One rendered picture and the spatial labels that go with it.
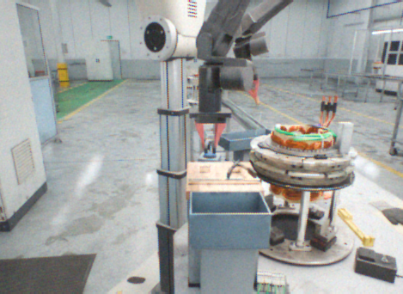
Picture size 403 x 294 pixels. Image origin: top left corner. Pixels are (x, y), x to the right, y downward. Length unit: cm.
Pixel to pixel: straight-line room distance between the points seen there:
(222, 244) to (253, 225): 8
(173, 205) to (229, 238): 65
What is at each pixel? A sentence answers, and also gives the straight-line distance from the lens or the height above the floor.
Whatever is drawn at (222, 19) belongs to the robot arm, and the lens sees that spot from 70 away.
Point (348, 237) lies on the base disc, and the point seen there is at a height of 80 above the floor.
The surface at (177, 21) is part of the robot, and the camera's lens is 107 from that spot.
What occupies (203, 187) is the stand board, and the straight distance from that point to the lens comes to 73.
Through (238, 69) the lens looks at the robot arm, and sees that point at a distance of 67.
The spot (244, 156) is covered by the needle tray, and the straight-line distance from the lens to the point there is 120.
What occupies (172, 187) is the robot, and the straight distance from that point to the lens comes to 123.
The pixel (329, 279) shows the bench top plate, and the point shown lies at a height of 78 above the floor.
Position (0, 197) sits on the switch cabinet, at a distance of 281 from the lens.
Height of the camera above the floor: 138
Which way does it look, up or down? 18 degrees down
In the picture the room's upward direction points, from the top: straight up
